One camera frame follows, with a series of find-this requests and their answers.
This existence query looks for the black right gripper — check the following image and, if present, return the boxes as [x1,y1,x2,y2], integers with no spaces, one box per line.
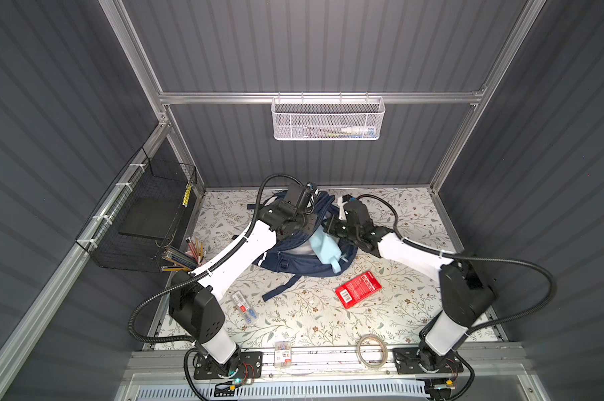
[322,215,360,244]

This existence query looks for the light teal pencil case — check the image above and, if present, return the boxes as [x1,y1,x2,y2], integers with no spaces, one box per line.
[309,227,342,275]

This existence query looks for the navy blue student backpack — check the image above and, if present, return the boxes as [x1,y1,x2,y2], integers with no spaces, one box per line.
[254,191,358,302]

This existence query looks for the red calculator package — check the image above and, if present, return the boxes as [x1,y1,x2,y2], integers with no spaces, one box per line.
[335,271,382,309]

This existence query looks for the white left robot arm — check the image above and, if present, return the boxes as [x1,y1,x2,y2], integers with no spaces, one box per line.
[168,182,318,365]

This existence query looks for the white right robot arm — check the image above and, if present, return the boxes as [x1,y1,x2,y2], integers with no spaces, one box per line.
[324,195,496,363]

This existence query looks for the pink pencil cup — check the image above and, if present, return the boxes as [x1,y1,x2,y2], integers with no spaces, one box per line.
[184,250,203,273]

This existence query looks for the clear tape roll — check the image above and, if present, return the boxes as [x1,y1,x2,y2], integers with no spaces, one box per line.
[355,334,389,370]

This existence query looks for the small clear eraser box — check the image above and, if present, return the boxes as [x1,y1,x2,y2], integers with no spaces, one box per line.
[274,341,292,369]

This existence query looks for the white wire mesh basket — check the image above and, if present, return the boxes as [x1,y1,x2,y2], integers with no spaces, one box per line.
[270,96,386,141]

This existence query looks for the black wire mesh basket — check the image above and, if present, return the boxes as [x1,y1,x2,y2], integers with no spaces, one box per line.
[76,151,198,273]

